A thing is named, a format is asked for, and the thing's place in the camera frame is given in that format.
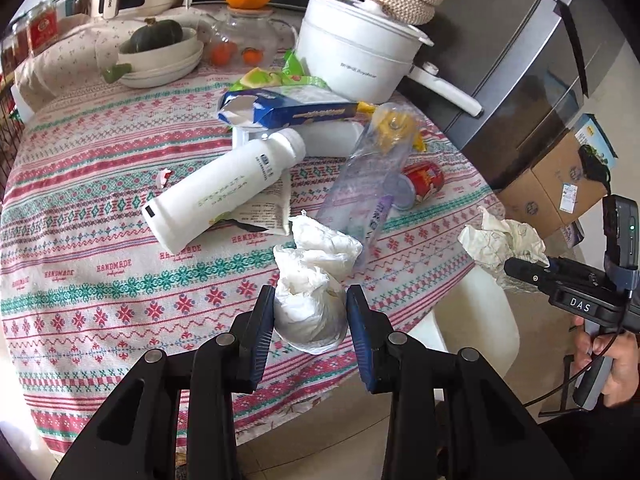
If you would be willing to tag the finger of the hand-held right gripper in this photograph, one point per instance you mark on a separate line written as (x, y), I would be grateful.
(525, 274)

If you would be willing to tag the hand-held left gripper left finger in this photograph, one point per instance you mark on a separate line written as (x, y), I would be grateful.
(264, 330)

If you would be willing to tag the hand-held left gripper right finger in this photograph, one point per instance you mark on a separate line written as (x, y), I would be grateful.
(356, 325)

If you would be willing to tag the printed paper ball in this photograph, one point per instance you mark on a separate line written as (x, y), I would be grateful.
(495, 245)

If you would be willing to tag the white tissue wad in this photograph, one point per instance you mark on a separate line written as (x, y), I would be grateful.
(310, 305)

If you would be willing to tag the green snack packet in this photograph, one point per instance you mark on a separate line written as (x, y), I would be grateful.
(300, 80)

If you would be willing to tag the person's right hand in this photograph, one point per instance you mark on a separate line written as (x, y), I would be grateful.
(625, 365)

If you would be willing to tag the cardboard box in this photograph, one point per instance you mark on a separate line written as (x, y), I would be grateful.
(545, 190)

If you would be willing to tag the printed paper sachet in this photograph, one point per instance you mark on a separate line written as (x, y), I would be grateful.
(265, 210)

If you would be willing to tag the red drink can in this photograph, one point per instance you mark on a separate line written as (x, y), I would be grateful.
(425, 180)

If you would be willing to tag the clear plastic bottle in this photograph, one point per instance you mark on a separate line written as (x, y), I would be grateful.
(360, 185)

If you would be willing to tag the white plastic bottle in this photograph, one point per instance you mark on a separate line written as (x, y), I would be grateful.
(215, 190)

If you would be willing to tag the blue yellow printed carton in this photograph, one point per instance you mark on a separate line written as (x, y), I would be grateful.
(595, 135)

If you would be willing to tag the small red white scrap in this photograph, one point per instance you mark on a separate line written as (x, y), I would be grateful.
(163, 178)

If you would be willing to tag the patterned woven tablecloth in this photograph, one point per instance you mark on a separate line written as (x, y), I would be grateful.
(100, 240)

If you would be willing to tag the grey refrigerator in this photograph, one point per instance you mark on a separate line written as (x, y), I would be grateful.
(525, 60)

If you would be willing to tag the yellow wrapper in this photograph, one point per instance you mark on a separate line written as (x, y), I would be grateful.
(367, 108)

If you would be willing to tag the blue and white carton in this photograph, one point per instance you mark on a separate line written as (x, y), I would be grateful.
(290, 110)

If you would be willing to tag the white electric cooking pot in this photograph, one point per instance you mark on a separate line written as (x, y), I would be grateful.
(350, 55)

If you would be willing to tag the white plate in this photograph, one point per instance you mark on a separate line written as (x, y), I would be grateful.
(160, 80)
(187, 62)

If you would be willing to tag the small orange tangerine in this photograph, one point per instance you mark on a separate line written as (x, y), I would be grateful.
(223, 54)
(252, 55)

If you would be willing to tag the stacked white bowls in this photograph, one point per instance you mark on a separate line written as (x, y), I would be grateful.
(160, 57)

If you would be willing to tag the glass teapot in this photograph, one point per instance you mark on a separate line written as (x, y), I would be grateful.
(250, 30)

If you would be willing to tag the dark green squash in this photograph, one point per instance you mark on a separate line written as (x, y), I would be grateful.
(150, 37)

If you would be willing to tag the red label box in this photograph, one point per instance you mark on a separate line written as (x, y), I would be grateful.
(44, 30)

